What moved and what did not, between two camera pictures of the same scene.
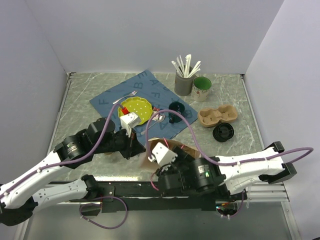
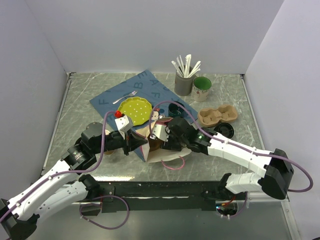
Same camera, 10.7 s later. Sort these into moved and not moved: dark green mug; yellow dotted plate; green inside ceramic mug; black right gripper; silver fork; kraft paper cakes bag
Moved: kraft paper cakes bag; black right gripper
Not moved: green inside ceramic mug; silver fork; yellow dotted plate; dark green mug
